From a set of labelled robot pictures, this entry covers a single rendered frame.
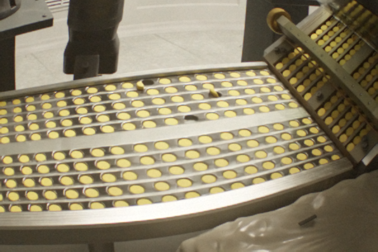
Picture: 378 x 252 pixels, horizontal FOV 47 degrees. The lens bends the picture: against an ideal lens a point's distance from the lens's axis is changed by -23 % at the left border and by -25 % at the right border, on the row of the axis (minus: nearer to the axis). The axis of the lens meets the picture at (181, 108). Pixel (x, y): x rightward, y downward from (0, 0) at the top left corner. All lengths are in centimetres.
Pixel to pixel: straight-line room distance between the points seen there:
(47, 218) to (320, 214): 20
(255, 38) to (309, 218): 89
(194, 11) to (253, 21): 194
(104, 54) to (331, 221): 38
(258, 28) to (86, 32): 64
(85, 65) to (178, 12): 252
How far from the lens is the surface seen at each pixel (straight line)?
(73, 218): 36
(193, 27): 315
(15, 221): 36
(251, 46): 122
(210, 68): 56
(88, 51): 62
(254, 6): 119
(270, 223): 34
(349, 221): 36
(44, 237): 37
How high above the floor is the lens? 121
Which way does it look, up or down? 31 degrees down
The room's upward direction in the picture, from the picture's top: 6 degrees clockwise
